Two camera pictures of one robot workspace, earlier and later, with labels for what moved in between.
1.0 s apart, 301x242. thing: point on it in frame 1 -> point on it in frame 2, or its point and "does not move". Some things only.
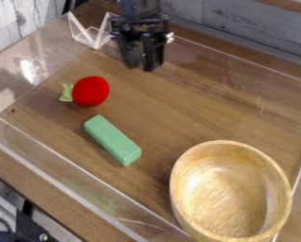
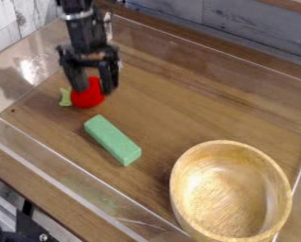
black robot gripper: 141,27 -> 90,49
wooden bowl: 231,191 does not move
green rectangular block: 113,140 does not move
